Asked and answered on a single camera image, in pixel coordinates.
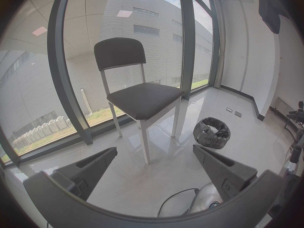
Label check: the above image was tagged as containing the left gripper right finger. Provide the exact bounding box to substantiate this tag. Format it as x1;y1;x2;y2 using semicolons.
193;144;258;203

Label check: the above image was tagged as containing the black plastic bag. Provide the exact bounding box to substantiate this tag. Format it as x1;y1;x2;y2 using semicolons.
193;117;231;150

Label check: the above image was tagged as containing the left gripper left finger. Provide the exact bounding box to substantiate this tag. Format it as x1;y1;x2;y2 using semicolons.
51;147;118;201

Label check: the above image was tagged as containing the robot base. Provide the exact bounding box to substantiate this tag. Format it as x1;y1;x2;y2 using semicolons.
186;162;302;215

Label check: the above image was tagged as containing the window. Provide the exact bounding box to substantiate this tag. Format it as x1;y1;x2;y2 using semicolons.
0;0;225;168

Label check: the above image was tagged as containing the black cable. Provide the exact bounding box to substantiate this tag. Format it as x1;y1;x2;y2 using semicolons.
158;188;200;217

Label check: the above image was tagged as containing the white chair with dark cushions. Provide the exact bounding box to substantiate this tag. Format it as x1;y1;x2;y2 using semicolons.
94;38;185;165

